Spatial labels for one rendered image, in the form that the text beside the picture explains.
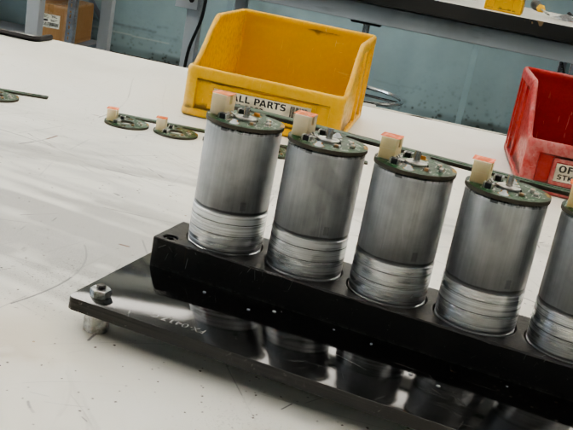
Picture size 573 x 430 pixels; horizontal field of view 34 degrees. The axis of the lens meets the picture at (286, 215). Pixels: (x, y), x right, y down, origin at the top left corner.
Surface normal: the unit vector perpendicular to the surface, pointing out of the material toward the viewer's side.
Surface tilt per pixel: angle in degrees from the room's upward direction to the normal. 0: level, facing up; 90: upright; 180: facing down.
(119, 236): 0
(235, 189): 90
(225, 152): 90
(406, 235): 90
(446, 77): 90
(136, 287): 0
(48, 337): 0
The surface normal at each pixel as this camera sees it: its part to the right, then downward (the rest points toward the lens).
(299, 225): -0.40, 0.20
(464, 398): 0.18, -0.94
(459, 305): -0.61, 0.12
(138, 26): -0.18, 0.26
